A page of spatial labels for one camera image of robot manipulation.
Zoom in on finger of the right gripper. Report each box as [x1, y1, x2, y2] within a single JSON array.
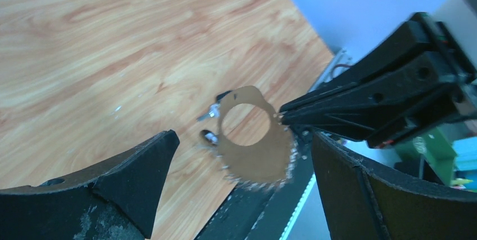
[[279, 20, 459, 120], [280, 81, 461, 148]]

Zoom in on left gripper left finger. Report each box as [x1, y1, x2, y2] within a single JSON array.
[[1, 130, 180, 239]]

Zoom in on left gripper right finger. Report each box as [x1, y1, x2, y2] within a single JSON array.
[[311, 133, 476, 239]]

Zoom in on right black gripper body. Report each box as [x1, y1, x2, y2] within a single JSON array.
[[409, 12, 476, 119]]

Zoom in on silver keyring plate with rings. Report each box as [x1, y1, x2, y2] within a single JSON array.
[[215, 85, 298, 191]]

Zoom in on white slotted cable duct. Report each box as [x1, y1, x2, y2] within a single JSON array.
[[279, 174, 316, 240]]

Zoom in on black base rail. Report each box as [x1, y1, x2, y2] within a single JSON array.
[[195, 130, 313, 239]]

